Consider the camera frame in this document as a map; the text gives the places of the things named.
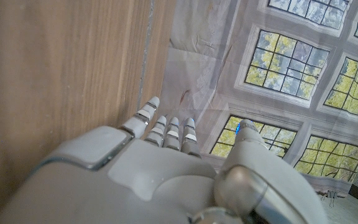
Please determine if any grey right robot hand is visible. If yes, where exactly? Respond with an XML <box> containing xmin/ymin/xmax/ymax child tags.
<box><xmin>0</xmin><ymin>95</ymin><xmax>331</xmax><ymax>224</ymax></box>

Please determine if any printed window backdrop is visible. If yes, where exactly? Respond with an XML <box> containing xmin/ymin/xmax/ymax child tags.
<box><xmin>158</xmin><ymin>0</ymin><xmax>358</xmax><ymax>198</ymax></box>

